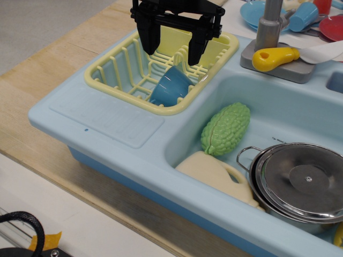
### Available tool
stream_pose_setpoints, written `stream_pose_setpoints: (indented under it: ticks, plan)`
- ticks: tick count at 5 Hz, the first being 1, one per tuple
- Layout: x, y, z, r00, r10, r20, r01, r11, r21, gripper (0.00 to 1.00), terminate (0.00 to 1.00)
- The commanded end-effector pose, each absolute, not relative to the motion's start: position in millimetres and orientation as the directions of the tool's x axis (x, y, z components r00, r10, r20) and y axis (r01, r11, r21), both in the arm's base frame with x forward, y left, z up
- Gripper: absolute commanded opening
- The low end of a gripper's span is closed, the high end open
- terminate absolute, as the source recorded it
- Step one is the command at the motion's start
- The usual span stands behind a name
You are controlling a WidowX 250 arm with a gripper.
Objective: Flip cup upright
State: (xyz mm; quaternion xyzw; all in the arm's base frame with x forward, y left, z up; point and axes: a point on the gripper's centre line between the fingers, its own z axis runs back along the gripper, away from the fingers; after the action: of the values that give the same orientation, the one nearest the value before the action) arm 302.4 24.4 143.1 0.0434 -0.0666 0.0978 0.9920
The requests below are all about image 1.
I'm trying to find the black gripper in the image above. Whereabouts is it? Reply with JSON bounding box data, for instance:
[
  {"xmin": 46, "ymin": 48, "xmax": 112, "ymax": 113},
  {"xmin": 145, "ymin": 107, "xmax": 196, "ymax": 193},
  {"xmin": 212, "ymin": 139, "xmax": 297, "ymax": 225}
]
[{"xmin": 131, "ymin": 1, "xmax": 225, "ymax": 66}]

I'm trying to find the blue plastic cup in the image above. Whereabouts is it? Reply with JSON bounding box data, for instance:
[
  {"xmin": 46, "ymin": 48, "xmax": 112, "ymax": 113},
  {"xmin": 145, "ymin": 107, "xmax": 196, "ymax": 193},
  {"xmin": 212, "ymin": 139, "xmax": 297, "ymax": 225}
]
[{"xmin": 149, "ymin": 66, "xmax": 194, "ymax": 107}]

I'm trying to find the light blue cup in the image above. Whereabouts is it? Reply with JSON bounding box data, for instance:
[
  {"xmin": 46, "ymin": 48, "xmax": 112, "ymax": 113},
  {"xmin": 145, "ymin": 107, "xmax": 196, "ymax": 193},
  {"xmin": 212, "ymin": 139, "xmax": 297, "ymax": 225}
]
[{"xmin": 288, "ymin": 2, "xmax": 319, "ymax": 32}]

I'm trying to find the red cup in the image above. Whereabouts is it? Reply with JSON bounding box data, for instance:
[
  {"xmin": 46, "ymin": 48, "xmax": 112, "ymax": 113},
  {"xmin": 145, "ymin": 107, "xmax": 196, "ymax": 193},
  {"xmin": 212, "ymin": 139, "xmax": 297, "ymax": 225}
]
[{"xmin": 313, "ymin": 0, "xmax": 332, "ymax": 15}]

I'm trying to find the yellow dish rack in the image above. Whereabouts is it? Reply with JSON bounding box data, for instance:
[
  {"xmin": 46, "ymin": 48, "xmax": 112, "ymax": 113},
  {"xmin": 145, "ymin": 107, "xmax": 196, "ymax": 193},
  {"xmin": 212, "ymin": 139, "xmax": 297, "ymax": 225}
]
[{"xmin": 84, "ymin": 26, "xmax": 239, "ymax": 116}]

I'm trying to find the light blue plate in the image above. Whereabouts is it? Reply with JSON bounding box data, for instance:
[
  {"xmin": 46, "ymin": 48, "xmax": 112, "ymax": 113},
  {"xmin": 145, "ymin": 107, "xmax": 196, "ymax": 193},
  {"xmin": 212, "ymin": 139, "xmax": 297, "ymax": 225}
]
[{"xmin": 240, "ymin": 0, "xmax": 292, "ymax": 32}]

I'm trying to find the grey toy faucet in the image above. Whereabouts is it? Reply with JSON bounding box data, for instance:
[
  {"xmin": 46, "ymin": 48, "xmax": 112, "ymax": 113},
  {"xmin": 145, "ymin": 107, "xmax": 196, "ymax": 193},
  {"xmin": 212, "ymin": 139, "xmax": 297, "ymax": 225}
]
[{"xmin": 240, "ymin": 1, "xmax": 315, "ymax": 84}]

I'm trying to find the green bitter melon toy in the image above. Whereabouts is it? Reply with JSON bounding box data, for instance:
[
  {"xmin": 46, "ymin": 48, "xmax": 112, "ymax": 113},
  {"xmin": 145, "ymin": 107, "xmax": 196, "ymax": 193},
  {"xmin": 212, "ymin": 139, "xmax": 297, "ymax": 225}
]
[{"xmin": 200, "ymin": 102, "xmax": 250, "ymax": 156}]

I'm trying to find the light blue toy sink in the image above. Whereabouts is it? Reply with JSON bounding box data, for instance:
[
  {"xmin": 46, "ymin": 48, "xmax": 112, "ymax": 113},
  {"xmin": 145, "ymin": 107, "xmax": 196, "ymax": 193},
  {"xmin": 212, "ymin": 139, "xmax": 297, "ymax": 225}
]
[{"xmin": 28, "ymin": 32, "xmax": 342, "ymax": 256}]

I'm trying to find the cream plastic jug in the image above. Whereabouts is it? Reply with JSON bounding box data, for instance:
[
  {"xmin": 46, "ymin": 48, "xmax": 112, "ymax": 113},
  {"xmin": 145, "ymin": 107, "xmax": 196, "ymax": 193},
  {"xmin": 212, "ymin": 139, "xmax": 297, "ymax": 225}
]
[{"xmin": 176, "ymin": 151, "xmax": 264, "ymax": 211}]

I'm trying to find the grey utensil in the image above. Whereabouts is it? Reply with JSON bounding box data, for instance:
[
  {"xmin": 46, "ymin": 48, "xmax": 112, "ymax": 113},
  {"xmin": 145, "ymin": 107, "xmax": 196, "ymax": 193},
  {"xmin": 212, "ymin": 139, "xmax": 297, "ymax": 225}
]
[{"xmin": 300, "ymin": 27, "xmax": 323, "ymax": 37}]

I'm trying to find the red plate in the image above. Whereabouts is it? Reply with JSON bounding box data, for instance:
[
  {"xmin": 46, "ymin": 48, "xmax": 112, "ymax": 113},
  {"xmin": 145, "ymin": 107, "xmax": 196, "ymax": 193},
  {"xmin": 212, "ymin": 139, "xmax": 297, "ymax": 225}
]
[{"xmin": 319, "ymin": 15, "xmax": 343, "ymax": 41}]

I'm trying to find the steel pot lid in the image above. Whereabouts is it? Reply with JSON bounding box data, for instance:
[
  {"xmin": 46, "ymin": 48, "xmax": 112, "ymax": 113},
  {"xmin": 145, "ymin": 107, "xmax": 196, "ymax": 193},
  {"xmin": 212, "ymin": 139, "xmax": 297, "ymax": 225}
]
[{"xmin": 255, "ymin": 143, "xmax": 343, "ymax": 221}]

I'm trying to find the yellow tape piece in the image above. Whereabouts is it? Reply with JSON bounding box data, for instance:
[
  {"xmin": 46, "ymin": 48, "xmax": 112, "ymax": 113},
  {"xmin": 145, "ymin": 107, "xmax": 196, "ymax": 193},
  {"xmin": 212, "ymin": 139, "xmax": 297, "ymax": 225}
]
[{"xmin": 28, "ymin": 231, "xmax": 62, "ymax": 251}]

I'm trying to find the steel pot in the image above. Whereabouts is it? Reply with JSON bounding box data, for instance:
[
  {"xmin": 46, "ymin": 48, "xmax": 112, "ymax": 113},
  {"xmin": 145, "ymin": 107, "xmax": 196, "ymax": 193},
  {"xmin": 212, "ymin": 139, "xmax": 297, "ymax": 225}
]
[{"xmin": 236, "ymin": 142, "xmax": 343, "ymax": 236}]

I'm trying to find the yellow toy piece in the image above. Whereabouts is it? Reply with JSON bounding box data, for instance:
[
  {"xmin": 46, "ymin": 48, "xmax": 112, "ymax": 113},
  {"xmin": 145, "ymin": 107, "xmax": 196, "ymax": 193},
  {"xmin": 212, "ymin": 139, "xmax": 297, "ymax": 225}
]
[{"xmin": 333, "ymin": 222, "xmax": 343, "ymax": 248}]

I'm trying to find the yellow handled toy knife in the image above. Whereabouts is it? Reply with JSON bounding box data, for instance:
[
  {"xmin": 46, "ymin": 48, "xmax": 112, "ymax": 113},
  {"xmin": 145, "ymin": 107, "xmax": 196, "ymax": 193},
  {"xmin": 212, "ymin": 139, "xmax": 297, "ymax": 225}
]
[{"xmin": 252, "ymin": 41, "xmax": 342, "ymax": 72}]

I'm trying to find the black braided cable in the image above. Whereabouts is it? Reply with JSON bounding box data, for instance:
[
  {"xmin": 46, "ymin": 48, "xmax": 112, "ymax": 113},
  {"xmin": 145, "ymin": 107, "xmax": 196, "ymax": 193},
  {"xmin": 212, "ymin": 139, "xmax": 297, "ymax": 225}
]
[{"xmin": 0, "ymin": 211, "xmax": 46, "ymax": 257}]

